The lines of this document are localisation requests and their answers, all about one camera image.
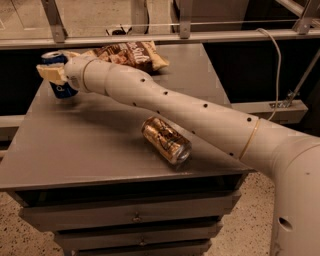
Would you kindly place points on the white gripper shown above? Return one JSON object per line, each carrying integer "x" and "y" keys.
{"x": 74, "y": 71}

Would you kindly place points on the blue pepsi can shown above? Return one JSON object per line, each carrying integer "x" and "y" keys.
{"x": 53, "y": 71}

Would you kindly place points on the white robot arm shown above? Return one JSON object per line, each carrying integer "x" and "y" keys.
{"x": 289, "y": 158}

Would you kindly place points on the gold soda can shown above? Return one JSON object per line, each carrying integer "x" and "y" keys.
{"x": 173, "y": 146}

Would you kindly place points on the brown chip bag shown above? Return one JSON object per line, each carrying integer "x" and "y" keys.
{"x": 140, "y": 55}

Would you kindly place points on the grey drawer cabinet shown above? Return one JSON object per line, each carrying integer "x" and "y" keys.
{"x": 87, "y": 149}

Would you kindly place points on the middle grey drawer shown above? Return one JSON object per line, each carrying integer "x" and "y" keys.
{"x": 140, "y": 236}

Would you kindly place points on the grey drawer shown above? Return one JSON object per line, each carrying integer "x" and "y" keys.
{"x": 140, "y": 236}
{"x": 131, "y": 211}
{"x": 181, "y": 248}

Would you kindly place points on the top grey drawer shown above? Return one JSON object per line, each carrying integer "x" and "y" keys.
{"x": 131, "y": 211}

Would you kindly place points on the bottom grey drawer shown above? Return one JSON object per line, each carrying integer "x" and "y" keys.
{"x": 181, "y": 248}

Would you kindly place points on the metal railing frame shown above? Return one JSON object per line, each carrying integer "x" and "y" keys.
{"x": 27, "y": 24}

